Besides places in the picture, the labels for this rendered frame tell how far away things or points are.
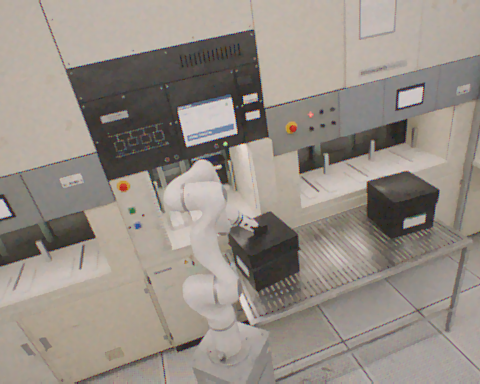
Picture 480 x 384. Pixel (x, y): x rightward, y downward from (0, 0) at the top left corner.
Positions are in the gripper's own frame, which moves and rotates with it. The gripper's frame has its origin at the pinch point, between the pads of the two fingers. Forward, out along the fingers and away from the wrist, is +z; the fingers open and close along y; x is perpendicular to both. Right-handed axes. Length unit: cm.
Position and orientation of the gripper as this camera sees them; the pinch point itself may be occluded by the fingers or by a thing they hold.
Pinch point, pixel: (259, 228)
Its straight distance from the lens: 180.4
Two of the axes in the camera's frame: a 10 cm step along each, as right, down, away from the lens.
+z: 7.4, 3.6, 5.6
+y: -4.3, -3.9, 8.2
